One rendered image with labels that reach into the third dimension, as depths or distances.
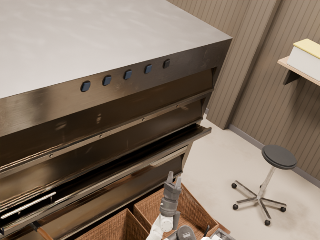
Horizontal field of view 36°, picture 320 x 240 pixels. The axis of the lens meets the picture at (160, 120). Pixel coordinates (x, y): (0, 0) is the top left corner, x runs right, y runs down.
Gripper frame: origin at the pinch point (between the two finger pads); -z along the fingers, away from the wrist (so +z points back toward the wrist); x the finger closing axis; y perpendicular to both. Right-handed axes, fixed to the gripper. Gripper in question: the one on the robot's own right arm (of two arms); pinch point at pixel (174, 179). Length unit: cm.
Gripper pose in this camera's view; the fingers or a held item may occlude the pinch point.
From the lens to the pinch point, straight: 257.8
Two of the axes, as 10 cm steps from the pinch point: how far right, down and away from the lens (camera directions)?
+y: -8.5, -1.0, -5.2
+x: 4.9, 2.3, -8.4
